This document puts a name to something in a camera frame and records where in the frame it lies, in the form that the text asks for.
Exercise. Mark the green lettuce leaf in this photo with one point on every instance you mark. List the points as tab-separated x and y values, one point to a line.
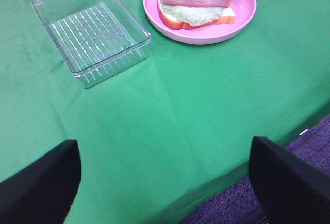
194	16

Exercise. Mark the pink round plate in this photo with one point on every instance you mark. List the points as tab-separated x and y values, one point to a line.
211	34

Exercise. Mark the green tablecloth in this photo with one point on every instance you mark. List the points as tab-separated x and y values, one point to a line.
166	135

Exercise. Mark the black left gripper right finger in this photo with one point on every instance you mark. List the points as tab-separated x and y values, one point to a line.
287	188

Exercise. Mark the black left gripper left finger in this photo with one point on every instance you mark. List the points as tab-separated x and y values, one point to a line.
44	191

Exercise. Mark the white bread slice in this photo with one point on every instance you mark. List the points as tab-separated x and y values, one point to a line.
228	17

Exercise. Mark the left clear plastic container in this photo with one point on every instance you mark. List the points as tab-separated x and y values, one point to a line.
97	39

